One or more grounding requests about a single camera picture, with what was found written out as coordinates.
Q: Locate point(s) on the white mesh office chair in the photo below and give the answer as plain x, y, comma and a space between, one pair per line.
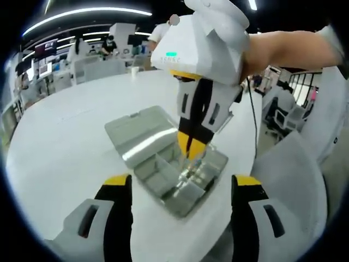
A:
286, 174

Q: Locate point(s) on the white paper cup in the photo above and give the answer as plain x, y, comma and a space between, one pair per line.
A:
135, 72

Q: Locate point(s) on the white tall chair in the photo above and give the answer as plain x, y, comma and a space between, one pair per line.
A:
81, 71

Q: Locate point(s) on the wall display screen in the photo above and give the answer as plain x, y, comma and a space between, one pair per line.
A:
45, 47

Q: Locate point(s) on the clear plastic guide fixture box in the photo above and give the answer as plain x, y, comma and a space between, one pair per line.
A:
136, 131

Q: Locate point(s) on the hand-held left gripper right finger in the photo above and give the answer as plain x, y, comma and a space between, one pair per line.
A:
261, 234

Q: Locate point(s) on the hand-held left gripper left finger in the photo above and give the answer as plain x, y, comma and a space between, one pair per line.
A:
81, 226

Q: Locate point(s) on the grey swivel office chair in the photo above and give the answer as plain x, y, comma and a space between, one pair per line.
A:
289, 120

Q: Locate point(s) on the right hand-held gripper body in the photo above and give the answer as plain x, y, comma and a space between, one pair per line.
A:
207, 43

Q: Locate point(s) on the white low shelf unit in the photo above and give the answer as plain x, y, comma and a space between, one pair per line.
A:
11, 114

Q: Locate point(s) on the person's grey shirt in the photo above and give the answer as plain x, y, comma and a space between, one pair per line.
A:
327, 109

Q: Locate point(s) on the white low chair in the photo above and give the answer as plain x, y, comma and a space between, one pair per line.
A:
109, 69

